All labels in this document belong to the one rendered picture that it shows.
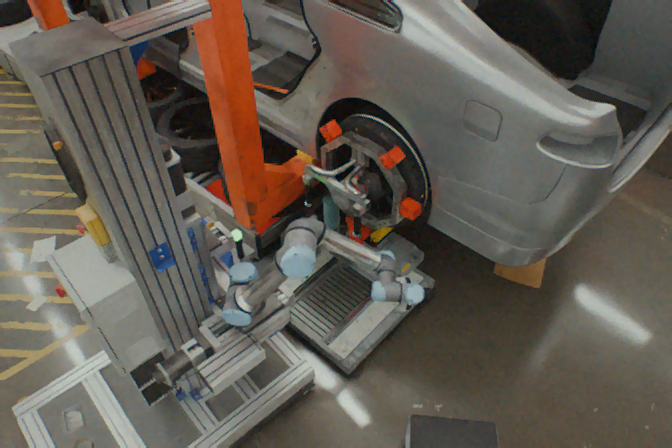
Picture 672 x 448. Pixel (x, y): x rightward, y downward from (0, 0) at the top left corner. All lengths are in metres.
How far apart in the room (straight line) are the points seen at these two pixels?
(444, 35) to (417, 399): 1.87
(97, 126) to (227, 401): 1.63
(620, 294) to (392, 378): 1.59
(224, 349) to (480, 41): 1.64
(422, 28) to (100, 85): 1.29
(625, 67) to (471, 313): 1.84
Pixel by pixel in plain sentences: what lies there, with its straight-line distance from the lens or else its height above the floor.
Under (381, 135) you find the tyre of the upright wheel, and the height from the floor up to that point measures 1.16.
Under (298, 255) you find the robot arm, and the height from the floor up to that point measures 1.37.
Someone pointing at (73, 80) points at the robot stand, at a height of 1.98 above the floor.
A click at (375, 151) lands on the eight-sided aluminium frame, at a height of 1.12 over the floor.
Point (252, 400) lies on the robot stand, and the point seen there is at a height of 0.23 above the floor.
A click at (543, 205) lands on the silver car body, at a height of 1.19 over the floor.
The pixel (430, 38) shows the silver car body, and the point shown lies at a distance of 2.31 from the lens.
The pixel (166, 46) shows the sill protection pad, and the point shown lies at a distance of 4.05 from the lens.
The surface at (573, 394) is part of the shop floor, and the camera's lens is 3.29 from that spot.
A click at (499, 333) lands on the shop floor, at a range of 3.36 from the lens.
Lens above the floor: 2.73
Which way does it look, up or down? 46 degrees down
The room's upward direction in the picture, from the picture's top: 1 degrees counter-clockwise
